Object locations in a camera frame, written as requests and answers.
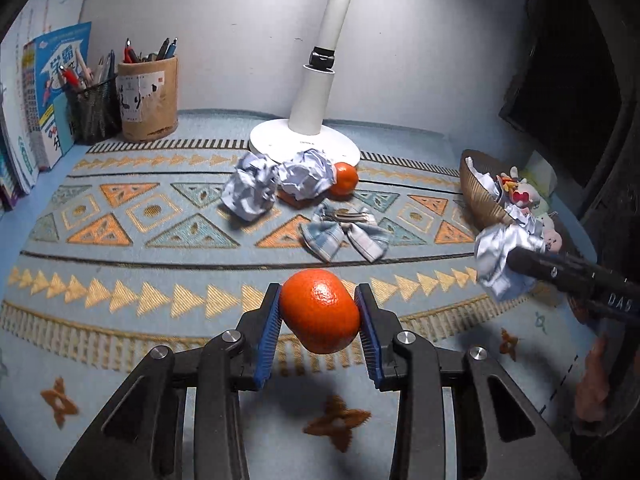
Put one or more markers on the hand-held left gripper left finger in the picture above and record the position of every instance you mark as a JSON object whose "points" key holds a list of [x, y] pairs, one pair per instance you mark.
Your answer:
{"points": [[267, 340]]}

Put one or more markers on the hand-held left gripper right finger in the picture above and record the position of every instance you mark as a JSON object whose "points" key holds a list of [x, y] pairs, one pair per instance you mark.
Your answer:
{"points": [[372, 345]]}

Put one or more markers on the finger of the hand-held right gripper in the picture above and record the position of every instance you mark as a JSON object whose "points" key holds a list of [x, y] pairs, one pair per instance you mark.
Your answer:
{"points": [[587, 302], [545, 266]]}

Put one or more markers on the large three-ball plush toy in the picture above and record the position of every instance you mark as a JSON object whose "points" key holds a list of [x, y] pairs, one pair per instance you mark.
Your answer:
{"points": [[552, 240]]}

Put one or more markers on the large paper ball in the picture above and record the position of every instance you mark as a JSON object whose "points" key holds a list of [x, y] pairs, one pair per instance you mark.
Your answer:
{"points": [[495, 260]]}

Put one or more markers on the large orange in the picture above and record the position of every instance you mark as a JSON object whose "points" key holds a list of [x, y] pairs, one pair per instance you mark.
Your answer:
{"points": [[320, 310]]}

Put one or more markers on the white plush with red bow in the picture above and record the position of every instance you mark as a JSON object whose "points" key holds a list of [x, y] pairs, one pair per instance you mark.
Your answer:
{"points": [[525, 192]]}

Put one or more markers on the brown woven basket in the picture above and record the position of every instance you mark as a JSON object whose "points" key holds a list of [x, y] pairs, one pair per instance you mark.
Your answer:
{"points": [[480, 207]]}

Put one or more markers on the printed paper ball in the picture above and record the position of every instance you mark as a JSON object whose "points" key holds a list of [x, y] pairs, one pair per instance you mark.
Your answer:
{"points": [[482, 180]]}

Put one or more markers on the person's right hand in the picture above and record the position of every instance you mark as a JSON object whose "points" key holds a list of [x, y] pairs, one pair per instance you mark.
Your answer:
{"points": [[592, 385]]}

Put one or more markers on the pale green packet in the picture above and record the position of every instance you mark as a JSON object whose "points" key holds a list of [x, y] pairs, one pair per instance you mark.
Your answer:
{"points": [[542, 172]]}

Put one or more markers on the blue plaid fabric bow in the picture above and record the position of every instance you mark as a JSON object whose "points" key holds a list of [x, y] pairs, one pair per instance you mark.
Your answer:
{"points": [[325, 237]]}

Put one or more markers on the blue patterned table mat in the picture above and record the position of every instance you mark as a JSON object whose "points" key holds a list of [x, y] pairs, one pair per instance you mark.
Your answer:
{"points": [[150, 270]]}

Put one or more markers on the crumpled white paper ball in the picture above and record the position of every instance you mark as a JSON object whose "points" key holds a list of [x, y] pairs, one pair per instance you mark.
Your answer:
{"points": [[250, 187], [305, 172]]}

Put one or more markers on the small orange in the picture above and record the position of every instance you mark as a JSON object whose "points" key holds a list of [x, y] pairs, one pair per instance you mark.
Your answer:
{"points": [[346, 179]]}

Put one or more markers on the dark monitor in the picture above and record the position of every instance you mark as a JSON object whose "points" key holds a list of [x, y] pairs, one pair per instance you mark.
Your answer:
{"points": [[565, 85]]}

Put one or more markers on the white desk lamp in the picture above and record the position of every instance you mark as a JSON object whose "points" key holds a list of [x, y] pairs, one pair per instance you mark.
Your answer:
{"points": [[310, 105]]}

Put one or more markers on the brown cylinder pen holder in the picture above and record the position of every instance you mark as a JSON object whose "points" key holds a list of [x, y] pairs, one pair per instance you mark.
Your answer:
{"points": [[150, 110]]}

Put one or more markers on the black mesh pen holder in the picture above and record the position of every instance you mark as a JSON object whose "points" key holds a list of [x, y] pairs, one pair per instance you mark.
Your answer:
{"points": [[95, 115]]}

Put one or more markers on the bunch of pens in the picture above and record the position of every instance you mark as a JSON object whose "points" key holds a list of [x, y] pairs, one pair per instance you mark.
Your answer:
{"points": [[80, 72], [150, 52]]}

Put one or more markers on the striped spine book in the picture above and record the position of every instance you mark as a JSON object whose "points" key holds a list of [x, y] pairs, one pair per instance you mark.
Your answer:
{"points": [[30, 100]]}

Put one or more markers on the blue cover workbook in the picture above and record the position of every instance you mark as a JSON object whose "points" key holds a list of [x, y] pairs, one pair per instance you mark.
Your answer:
{"points": [[60, 60]]}

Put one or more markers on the row of books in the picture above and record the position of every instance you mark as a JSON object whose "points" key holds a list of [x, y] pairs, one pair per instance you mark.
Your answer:
{"points": [[30, 20]]}

